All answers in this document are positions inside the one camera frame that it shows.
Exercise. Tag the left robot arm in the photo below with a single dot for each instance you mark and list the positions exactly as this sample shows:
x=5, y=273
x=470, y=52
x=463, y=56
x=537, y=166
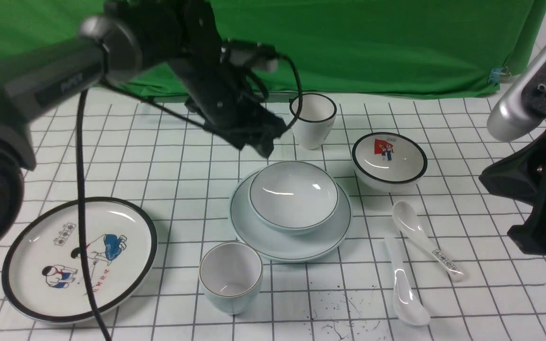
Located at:
x=115, y=47

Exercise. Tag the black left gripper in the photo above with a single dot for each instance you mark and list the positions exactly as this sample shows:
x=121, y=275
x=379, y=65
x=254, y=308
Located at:
x=222, y=87

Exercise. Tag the pale blue bowl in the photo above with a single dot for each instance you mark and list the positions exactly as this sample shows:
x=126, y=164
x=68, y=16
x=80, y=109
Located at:
x=293, y=197

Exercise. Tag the pale blue plate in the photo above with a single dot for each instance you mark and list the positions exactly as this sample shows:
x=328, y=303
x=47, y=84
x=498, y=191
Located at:
x=282, y=247

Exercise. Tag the white plate black rim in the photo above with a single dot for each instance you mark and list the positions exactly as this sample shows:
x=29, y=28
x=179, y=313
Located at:
x=42, y=273

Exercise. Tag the white cup black rim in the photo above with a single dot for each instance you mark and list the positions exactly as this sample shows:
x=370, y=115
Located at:
x=315, y=121

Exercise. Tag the white bowl black rim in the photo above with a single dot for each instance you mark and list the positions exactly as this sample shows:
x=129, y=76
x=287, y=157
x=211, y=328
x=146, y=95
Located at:
x=388, y=162

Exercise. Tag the white spoon with label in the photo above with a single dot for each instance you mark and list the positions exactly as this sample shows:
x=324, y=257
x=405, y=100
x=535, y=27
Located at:
x=408, y=223

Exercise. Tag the pale blue cup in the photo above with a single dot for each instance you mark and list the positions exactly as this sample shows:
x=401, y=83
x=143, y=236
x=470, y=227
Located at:
x=231, y=276

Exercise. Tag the green backdrop cloth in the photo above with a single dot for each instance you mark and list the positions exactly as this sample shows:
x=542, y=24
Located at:
x=428, y=49

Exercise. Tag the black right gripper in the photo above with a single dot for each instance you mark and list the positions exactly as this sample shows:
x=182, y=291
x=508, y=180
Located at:
x=522, y=177

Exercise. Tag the blue binder clip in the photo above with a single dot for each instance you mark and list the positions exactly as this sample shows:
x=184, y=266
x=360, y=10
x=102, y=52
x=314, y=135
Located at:
x=499, y=75

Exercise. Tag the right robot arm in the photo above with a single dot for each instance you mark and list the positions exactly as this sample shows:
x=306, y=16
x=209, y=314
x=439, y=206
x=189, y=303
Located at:
x=523, y=107

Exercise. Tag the plain white spoon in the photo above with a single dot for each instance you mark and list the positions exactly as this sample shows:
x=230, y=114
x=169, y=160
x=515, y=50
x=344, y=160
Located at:
x=405, y=304

